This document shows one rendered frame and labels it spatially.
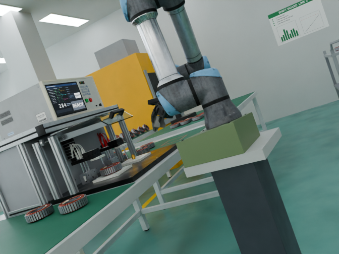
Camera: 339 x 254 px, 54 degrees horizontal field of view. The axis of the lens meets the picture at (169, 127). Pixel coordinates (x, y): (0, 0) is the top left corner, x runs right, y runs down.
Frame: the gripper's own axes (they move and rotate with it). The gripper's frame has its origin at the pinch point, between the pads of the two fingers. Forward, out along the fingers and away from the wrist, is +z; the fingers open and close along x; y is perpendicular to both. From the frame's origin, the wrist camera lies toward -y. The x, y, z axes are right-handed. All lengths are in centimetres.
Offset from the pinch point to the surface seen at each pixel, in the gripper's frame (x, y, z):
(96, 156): -27.8, -5.9, 18.2
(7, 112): -57, -49, 12
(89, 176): -28.2, -6.6, 29.4
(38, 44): 125, -446, 21
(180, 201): 91, -36, 79
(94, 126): -20.2, -24.0, 9.0
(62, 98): -38.1, -31.5, -3.2
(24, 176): -55, -20, 34
